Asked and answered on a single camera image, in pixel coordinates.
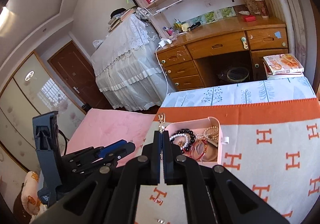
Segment pink jewelry tray box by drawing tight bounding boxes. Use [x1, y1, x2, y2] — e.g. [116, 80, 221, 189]
[165, 116, 229, 167]

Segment white pearl bracelet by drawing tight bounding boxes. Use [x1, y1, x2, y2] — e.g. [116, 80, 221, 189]
[170, 133, 190, 152]

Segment wooden desk with drawers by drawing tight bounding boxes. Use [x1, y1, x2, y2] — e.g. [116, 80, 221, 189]
[157, 17, 289, 91]

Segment red cord bracelet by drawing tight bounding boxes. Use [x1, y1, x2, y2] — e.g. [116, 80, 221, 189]
[183, 139, 209, 162]

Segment gold hair clip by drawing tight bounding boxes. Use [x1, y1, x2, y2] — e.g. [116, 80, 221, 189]
[158, 113, 165, 160]

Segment black cable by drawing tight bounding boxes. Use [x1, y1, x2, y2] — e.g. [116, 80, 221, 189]
[57, 128, 69, 154]

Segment beige curtain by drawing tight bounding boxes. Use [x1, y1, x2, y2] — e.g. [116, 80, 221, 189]
[252, 0, 316, 65]

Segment brown wooden door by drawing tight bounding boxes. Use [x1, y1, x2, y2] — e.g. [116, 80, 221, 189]
[48, 41, 112, 111]

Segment sliding wardrobe doors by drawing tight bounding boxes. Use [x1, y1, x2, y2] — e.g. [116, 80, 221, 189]
[1, 53, 85, 171]

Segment light blue patterned bedsheet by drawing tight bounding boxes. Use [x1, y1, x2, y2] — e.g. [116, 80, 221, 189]
[161, 77, 316, 108]

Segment black bead bracelet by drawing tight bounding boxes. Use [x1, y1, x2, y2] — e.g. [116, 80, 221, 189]
[170, 128, 196, 152]

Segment white charger with cable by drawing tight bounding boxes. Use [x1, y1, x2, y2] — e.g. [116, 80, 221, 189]
[155, 39, 172, 95]

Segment long pearl necklace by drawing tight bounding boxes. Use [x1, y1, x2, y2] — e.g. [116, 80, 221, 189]
[196, 126, 220, 141]

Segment red small box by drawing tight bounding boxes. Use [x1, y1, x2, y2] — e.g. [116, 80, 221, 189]
[242, 15, 256, 22]

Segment pink bed cover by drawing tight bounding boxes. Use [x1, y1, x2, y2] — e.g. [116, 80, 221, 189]
[67, 109, 155, 166]

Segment white strap smartwatch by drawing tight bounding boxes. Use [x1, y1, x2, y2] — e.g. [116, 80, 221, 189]
[192, 140, 218, 162]

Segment white wire hanging rack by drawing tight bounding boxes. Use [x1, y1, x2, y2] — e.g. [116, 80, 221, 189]
[143, 0, 190, 16]

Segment orange beige H blanket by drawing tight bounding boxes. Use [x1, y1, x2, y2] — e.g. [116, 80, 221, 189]
[161, 98, 319, 223]

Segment stack of magazines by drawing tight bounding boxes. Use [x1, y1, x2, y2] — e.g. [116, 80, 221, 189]
[263, 54, 304, 79]

